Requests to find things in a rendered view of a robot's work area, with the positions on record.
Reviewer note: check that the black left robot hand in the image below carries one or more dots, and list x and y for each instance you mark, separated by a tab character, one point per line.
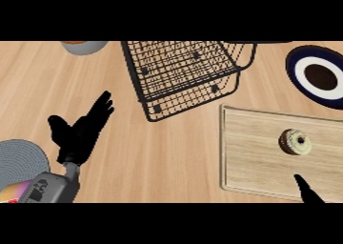
81	133

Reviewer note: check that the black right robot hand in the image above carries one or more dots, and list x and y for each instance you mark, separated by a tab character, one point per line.
308	192

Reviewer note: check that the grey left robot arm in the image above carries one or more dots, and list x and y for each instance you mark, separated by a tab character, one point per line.
50	187

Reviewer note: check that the pale wooden tray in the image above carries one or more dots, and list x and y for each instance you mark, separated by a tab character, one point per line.
281	158

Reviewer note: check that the cream frosted chocolate cupcake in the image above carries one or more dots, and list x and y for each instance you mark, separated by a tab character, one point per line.
294	142

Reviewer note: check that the pink and orange object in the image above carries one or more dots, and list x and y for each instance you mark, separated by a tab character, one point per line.
11	193

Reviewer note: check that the grey bowl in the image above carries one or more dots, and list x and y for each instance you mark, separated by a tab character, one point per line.
84	47

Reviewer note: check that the navy and white plate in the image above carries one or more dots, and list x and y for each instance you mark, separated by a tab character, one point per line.
321	77

